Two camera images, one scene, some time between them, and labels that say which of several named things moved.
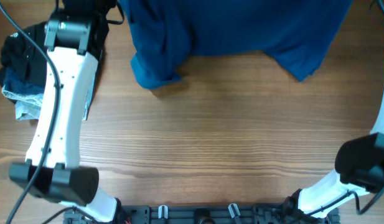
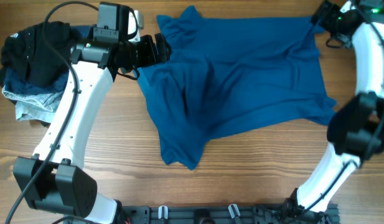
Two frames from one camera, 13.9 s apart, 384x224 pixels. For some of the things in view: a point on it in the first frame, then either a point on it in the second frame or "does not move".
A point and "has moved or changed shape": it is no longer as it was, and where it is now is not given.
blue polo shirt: x=163 y=35 has moved or changed shape
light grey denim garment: x=29 y=106 does not move
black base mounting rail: x=206 y=214 does not move
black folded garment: x=24 y=52 does not move
